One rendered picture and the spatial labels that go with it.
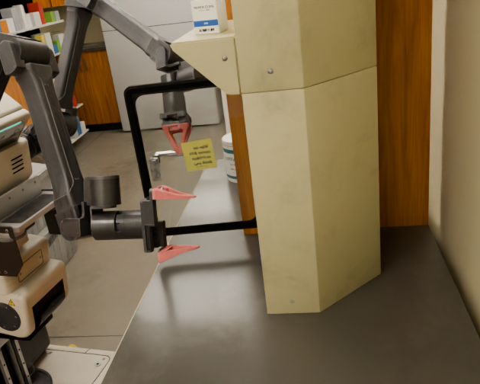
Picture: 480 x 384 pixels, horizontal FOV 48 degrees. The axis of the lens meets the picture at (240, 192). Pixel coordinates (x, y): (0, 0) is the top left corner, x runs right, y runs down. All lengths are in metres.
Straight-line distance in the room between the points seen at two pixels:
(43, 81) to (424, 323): 0.90
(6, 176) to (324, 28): 1.07
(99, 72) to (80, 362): 4.62
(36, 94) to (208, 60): 0.40
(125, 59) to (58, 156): 5.10
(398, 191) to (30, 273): 1.13
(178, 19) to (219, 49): 5.04
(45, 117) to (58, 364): 1.34
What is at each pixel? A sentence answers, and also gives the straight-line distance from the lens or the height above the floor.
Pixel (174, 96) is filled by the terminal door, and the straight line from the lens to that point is 1.30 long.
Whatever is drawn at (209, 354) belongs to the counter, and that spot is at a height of 0.94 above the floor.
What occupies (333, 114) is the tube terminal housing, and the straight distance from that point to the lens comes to 1.03.
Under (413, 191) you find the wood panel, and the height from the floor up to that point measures 1.04.
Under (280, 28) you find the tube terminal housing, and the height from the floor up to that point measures 1.51.
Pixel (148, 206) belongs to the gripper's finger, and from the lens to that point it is 1.02.
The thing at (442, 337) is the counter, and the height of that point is 0.94.
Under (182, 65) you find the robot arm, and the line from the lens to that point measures 1.39.
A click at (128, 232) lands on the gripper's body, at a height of 1.18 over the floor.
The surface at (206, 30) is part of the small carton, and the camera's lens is 1.05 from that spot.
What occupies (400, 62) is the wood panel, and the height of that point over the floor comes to 1.37.
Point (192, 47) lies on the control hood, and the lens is 0.97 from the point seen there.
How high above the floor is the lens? 1.62
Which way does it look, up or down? 23 degrees down
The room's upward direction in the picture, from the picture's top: 7 degrees counter-clockwise
